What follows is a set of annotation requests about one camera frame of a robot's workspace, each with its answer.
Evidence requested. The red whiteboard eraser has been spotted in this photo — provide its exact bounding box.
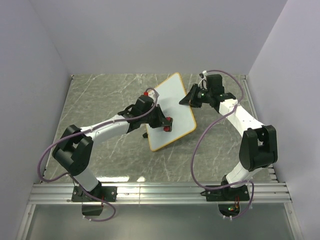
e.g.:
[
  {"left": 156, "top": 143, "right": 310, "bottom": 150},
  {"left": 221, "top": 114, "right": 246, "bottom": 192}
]
[{"left": 163, "top": 117, "right": 173, "bottom": 133}]

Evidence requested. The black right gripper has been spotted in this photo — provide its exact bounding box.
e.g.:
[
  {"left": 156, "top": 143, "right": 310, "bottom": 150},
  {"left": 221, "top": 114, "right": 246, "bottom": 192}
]
[{"left": 178, "top": 84, "right": 212, "bottom": 109}]

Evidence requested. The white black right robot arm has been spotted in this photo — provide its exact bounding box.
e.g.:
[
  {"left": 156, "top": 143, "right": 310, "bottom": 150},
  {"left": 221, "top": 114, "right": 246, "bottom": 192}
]
[{"left": 179, "top": 70, "right": 278, "bottom": 200}]

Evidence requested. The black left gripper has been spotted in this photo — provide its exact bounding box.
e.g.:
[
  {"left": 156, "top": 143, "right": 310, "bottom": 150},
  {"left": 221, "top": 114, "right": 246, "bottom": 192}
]
[{"left": 141, "top": 104, "right": 170, "bottom": 129}]

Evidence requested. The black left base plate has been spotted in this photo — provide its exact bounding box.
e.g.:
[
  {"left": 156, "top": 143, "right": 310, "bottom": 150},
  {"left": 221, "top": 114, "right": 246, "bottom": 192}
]
[{"left": 71, "top": 186, "right": 117, "bottom": 202}]

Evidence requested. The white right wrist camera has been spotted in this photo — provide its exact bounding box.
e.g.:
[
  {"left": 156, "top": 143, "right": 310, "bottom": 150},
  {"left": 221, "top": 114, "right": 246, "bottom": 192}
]
[{"left": 198, "top": 70, "right": 208, "bottom": 90}]

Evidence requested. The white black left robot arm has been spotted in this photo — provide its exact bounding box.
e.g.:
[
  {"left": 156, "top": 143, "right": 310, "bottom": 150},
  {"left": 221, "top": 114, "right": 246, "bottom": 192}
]
[{"left": 52, "top": 94, "right": 173, "bottom": 201}]

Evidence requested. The yellow framed whiteboard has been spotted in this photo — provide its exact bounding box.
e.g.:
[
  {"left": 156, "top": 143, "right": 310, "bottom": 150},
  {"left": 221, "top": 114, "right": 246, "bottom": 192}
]
[{"left": 146, "top": 72, "right": 197, "bottom": 152}]

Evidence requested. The aluminium front rail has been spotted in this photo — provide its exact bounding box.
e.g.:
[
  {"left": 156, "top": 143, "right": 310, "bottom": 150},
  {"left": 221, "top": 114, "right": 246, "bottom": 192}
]
[{"left": 27, "top": 182, "right": 292, "bottom": 205}]

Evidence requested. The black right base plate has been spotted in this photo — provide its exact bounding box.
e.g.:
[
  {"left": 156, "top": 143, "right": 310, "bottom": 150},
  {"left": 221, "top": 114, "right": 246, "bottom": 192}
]
[{"left": 200, "top": 185, "right": 250, "bottom": 202}]

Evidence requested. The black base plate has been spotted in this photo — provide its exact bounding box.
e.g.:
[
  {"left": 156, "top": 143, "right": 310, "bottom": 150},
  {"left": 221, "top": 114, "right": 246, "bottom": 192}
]
[
  {"left": 71, "top": 186, "right": 117, "bottom": 202},
  {"left": 200, "top": 185, "right": 250, "bottom": 202}
]

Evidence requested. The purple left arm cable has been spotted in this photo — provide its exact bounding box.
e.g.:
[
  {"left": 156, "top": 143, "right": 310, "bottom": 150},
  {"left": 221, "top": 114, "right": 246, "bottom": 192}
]
[{"left": 36, "top": 87, "right": 160, "bottom": 222}]

